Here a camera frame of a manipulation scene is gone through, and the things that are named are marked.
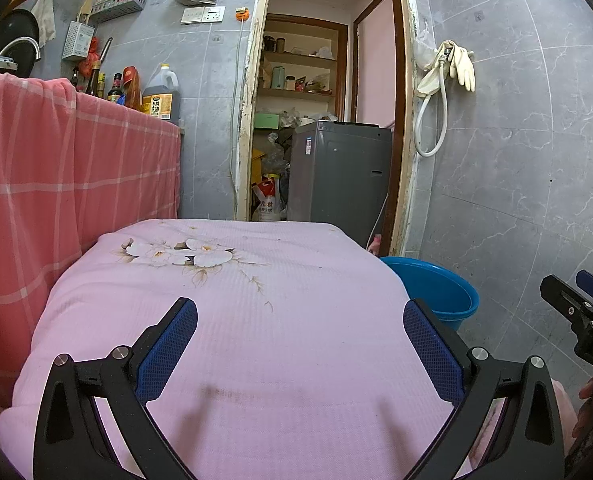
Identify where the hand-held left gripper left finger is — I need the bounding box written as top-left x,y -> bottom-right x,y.
32,297 -> 198,480

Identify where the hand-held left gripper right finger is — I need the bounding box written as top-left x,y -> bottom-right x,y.
403,299 -> 566,480

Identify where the blue plastic bucket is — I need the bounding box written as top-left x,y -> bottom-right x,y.
379,256 -> 481,333

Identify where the person's right hand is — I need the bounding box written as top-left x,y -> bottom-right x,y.
571,377 -> 593,439

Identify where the pink floral blanket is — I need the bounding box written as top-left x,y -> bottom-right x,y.
0,218 -> 460,480

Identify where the white red rice sack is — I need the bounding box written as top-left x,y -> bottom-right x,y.
251,175 -> 283,223

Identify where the grey washing machine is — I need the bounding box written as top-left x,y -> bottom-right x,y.
287,120 -> 393,252

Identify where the red checked cloth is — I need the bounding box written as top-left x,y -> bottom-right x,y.
0,62 -> 182,406

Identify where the large cooking oil jug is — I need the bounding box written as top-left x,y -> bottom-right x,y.
141,63 -> 182,124

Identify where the orange seasoning bag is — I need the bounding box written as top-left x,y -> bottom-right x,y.
123,66 -> 144,113

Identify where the dark bottle with red cap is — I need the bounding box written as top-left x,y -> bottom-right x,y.
107,72 -> 125,106

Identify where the tall dark sauce bottle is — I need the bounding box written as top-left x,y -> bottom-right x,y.
87,60 -> 102,99

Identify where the clear plastic bag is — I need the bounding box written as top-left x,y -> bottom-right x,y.
414,30 -> 438,72

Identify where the metal rod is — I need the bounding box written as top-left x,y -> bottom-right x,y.
96,37 -> 114,76

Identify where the red plastic bag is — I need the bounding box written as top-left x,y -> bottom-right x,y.
84,37 -> 102,69

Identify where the white utensil holder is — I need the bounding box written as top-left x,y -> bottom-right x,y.
61,20 -> 96,61

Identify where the metal faucet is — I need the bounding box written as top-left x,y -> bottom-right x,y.
0,36 -> 42,64

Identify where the hanging beige cloth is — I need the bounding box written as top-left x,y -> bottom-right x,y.
30,0 -> 57,49

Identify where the black wok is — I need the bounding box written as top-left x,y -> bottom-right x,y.
0,7 -> 42,79

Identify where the white hose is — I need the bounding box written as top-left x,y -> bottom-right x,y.
414,42 -> 450,158

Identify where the wooden door frame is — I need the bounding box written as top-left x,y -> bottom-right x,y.
231,0 -> 421,259

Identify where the white power cable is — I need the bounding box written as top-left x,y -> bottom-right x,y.
230,20 -> 245,187

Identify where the wooden wall shelf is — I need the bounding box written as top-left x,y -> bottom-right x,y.
261,14 -> 350,99

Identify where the white wall outlet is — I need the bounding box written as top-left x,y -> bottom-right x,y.
180,6 -> 226,25

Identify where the grey wall rack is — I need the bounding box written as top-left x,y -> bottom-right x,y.
90,0 -> 147,24

